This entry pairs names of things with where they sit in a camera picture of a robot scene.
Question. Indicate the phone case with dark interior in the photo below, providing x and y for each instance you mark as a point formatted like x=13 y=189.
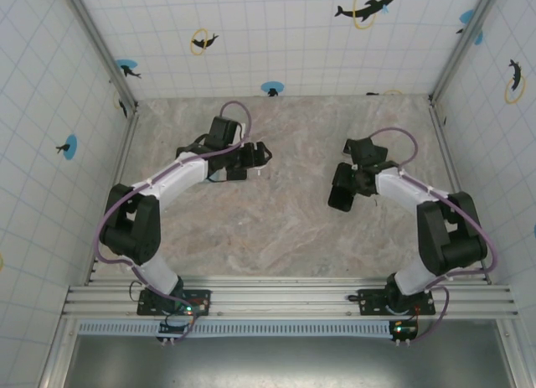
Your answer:
x=331 y=197

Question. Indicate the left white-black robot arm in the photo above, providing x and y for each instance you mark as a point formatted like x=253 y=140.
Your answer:
x=134 y=229

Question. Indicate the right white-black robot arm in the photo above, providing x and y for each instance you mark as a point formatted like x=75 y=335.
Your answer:
x=452 y=237

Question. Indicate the small black adapter board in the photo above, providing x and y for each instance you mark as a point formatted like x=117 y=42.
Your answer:
x=404 y=330
x=171 y=329

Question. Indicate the grey metal sheet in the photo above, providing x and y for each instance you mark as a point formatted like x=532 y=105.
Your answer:
x=293 y=363

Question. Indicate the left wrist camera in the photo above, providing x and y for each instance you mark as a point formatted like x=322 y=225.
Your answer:
x=259 y=170

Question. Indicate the aluminium side rail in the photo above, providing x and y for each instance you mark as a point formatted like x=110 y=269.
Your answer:
x=121 y=161
x=449 y=153

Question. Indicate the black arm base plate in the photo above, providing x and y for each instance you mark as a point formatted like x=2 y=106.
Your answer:
x=368 y=306
x=146 y=309

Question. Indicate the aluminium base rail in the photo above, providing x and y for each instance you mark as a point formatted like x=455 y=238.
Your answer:
x=285 y=298

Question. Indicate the aluminium corner post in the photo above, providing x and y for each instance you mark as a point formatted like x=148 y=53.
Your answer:
x=465 y=44
x=102 y=48

